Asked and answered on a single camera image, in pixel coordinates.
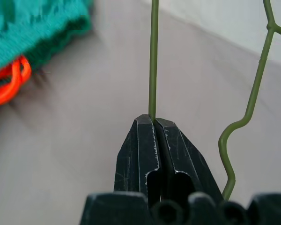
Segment green wire hanger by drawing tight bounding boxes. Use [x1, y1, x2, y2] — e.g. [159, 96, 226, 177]
[148, 0, 281, 202]

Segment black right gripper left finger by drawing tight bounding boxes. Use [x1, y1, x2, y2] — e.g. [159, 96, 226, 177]
[114, 113, 163, 207]

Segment teal shorts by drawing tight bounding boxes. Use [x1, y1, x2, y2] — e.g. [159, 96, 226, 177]
[0, 0, 94, 90]

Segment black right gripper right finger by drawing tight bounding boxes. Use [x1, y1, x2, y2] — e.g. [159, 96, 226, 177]
[155, 118, 224, 205]

